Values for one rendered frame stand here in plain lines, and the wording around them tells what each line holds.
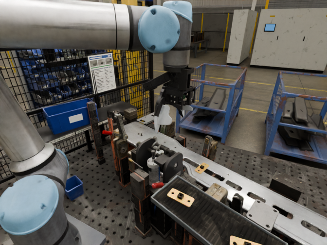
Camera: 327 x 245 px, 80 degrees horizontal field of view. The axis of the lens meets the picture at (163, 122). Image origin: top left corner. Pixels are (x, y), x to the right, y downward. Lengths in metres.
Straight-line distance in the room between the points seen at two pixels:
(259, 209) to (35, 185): 0.67
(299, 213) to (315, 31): 7.95
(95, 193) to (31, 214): 0.88
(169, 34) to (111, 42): 0.10
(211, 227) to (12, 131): 0.57
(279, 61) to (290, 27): 1.14
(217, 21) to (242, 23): 4.41
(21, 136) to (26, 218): 0.19
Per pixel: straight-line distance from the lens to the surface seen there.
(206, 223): 0.64
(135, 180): 0.87
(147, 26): 0.35
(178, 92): 0.55
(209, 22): 12.97
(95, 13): 0.37
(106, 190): 1.37
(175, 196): 0.68
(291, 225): 0.94
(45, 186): 0.55
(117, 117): 1.09
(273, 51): 8.62
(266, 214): 0.78
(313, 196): 1.61
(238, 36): 8.61
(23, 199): 0.55
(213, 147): 1.15
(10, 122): 0.58
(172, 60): 0.54
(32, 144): 0.61
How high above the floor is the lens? 1.67
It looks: 28 degrees down
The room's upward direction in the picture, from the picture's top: straight up
